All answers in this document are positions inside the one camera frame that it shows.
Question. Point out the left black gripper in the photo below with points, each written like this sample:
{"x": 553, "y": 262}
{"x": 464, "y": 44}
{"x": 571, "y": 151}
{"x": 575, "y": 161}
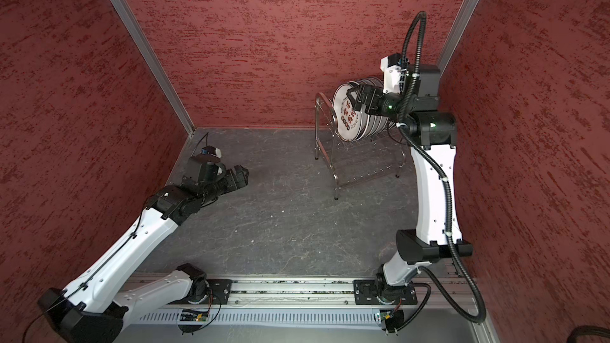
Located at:
{"x": 242, "y": 179}

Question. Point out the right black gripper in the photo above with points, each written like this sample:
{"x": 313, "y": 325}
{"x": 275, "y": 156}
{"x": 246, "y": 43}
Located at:
{"x": 376, "y": 95}

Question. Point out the chrome wire dish rack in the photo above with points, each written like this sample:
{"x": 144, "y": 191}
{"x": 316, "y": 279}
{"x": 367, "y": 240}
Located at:
{"x": 352, "y": 163}

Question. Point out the white plate green red rim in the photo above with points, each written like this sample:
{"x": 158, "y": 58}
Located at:
{"x": 360, "y": 135}

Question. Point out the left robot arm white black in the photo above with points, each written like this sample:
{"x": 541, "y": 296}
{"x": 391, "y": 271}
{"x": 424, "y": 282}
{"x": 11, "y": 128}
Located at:
{"x": 94, "y": 307}

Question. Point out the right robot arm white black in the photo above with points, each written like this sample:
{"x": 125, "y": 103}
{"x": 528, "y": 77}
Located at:
{"x": 408, "y": 98}

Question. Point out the white plate red black characters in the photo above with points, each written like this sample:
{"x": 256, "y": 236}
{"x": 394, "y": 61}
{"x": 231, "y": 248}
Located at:
{"x": 379, "y": 126}

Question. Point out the left small circuit board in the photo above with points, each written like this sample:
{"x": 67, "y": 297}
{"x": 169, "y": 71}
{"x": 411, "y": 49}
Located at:
{"x": 193, "y": 316}

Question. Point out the small circuit board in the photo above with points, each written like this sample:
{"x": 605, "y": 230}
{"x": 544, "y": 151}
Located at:
{"x": 193, "y": 316}
{"x": 391, "y": 321}

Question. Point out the right small circuit board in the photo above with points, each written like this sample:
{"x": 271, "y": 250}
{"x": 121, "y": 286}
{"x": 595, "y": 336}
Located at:
{"x": 391, "y": 321}

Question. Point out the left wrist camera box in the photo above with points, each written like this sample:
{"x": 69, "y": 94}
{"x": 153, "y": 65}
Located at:
{"x": 212, "y": 151}

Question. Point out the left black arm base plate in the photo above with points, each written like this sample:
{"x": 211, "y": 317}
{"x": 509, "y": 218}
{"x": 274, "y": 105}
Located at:
{"x": 209, "y": 291}

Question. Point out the left aluminium corner post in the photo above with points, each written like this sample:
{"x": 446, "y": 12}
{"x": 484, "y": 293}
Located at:
{"x": 138, "y": 36}

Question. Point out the aluminium corner post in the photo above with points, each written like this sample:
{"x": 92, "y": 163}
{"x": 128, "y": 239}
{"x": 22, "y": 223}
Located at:
{"x": 454, "y": 36}
{"x": 138, "y": 36}

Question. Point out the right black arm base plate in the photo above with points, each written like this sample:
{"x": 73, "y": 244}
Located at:
{"x": 374, "y": 292}

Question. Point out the right aluminium corner post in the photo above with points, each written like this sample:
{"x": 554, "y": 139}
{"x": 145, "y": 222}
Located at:
{"x": 454, "y": 36}

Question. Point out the aluminium mounting rail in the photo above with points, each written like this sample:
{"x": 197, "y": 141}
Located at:
{"x": 316, "y": 292}

